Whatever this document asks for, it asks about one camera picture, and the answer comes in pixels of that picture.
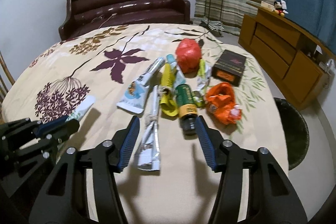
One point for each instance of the green bottle with yellow label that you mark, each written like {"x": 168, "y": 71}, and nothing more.
{"x": 185, "y": 95}

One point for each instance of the white power adapter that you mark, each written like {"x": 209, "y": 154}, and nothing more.
{"x": 328, "y": 65}

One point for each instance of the black trash bin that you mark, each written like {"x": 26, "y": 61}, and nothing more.
{"x": 294, "y": 134}

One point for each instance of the white blue toothpaste tube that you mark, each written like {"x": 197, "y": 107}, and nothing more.
{"x": 134, "y": 95}

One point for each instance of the long silver foil wrapper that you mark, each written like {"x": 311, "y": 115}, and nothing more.
{"x": 149, "y": 153}

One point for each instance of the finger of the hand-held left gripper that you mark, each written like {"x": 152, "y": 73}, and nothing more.
{"x": 65, "y": 130}
{"x": 50, "y": 125}

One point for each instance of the brown leather headboard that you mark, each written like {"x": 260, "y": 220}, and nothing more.
{"x": 126, "y": 3}

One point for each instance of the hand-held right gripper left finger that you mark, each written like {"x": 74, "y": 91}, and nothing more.
{"x": 130, "y": 140}

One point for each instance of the white green crumpled wrapper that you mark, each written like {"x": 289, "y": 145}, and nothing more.
{"x": 204, "y": 71}

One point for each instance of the wooden cabinet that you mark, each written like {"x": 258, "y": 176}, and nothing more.
{"x": 275, "y": 48}

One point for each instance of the beige box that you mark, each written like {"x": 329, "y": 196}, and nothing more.
{"x": 267, "y": 7}

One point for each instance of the small green packet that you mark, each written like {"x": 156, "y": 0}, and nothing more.
{"x": 199, "y": 102}

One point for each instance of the orange crumpled wrapper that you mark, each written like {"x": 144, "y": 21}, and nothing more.
{"x": 220, "y": 106}

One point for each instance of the mouse plush toy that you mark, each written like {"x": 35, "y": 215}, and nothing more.
{"x": 279, "y": 7}

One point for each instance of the white squeeze tube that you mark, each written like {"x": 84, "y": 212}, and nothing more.
{"x": 82, "y": 108}

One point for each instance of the red plastic bag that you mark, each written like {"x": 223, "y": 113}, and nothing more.
{"x": 187, "y": 54}

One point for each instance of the checked cloth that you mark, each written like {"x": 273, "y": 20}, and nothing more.
{"x": 214, "y": 24}

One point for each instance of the yellow plastic wrapper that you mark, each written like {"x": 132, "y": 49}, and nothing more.
{"x": 168, "y": 82}

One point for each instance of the dark cigarette box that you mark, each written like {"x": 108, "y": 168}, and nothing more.
{"x": 231, "y": 61}

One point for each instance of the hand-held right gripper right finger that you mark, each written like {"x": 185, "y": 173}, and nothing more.
{"x": 204, "y": 142}

